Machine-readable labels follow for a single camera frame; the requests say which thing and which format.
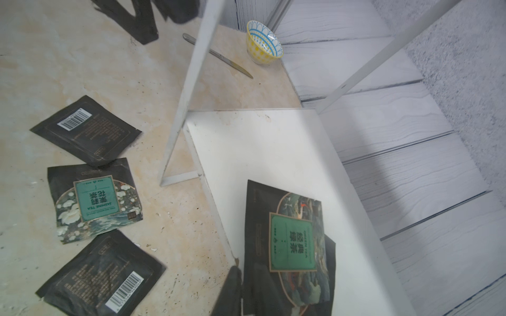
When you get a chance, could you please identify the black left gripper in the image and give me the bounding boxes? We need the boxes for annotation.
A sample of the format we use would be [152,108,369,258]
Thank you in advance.
[92,0,200,45]

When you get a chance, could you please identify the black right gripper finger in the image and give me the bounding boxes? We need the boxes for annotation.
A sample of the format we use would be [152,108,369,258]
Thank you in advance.
[211,265,242,316]

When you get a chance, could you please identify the green black bag shelf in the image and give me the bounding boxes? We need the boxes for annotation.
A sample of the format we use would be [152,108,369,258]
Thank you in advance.
[242,180,335,315]

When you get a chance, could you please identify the black barcode bag shelf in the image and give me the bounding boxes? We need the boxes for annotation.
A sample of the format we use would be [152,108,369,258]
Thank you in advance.
[30,96,142,167]

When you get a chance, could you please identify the black barcode tea bag top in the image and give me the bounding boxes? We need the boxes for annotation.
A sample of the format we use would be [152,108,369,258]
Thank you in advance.
[36,230,166,315]

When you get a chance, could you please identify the green label tea bag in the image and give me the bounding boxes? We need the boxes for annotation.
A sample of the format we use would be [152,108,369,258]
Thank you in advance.
[47,158,143,244]

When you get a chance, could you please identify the white two-tier shelf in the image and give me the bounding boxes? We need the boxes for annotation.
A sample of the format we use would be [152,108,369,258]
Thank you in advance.
[157,0,463,316]

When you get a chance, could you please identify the small patterned bowl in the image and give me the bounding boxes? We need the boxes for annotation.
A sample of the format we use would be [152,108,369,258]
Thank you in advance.
[246,21,284,65]

